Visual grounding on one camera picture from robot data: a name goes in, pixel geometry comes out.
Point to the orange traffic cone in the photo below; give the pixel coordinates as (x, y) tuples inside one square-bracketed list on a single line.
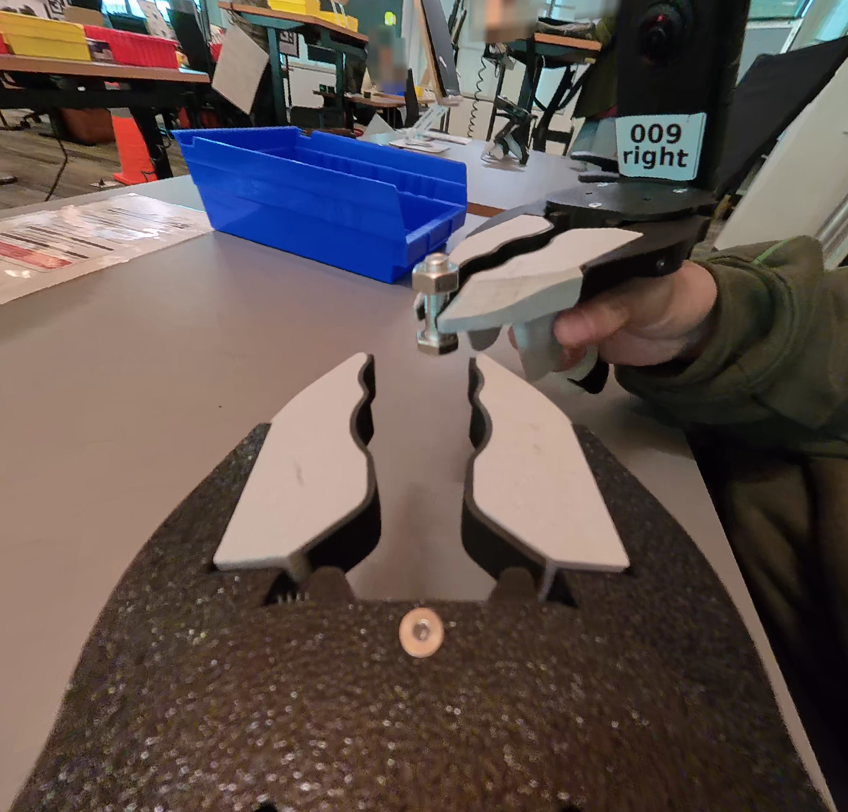
[(136, 146)]

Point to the grey desk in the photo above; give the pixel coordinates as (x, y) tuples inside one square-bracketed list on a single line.
[(165, 361)]

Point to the yellow bins on background table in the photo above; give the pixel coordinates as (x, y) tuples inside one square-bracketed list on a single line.
[(298, 7)]

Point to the person's right hand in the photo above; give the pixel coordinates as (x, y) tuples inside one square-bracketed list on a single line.
[(649, 321)]

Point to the black panel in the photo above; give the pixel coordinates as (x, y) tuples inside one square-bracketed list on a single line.
[(775, 109)]

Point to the yellow bin stack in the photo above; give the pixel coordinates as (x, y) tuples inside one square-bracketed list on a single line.
[(43, 36)]

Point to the black display board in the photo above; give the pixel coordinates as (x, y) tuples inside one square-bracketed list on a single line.
[(440, 43)]

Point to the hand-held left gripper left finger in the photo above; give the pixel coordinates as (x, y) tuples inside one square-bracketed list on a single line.
[(305, 474)]

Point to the blue storage bin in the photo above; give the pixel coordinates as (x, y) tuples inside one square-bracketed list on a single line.
[(318, 196)]

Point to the silver bolt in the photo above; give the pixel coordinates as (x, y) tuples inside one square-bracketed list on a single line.
[(437, 315)]

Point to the silver hex nut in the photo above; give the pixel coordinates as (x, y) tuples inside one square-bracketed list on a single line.
[(436, 279)]

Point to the laminated sheet with red label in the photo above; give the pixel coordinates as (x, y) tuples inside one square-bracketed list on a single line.
[(86, 235)]

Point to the red storage bin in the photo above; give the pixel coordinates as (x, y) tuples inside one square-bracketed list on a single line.
[(129, 46)]

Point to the clear document stand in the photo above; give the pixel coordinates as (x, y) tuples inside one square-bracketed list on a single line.
[(424, 129)]

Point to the grey board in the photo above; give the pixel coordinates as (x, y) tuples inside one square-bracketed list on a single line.
[(240, 70)]

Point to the person's olive jacket torso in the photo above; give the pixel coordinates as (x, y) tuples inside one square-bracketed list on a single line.
[(782, 560)]

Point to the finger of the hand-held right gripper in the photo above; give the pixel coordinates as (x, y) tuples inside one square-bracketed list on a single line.
[(503, 239), (523, 288)]

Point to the wooden background table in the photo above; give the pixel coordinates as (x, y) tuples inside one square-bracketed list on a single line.
[(99, 73)]

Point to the grey background table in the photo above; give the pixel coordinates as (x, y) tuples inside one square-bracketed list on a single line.
[(517, 176)]

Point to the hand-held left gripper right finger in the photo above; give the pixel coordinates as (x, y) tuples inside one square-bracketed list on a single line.
[(536, 480)]

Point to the person's right forearm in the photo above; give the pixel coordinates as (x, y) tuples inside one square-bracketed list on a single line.
[(762, 348)]

